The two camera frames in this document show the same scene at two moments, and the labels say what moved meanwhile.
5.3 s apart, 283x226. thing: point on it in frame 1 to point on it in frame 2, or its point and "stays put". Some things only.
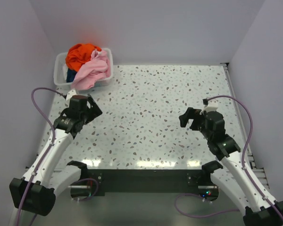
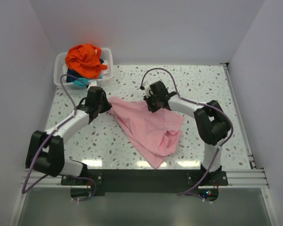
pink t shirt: x=84 y=77 to x=155 y=135
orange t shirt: x=79 y=54 stays put
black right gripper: x=191 y=113 to x=147 y=98
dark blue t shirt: x=70 y=75 stays put
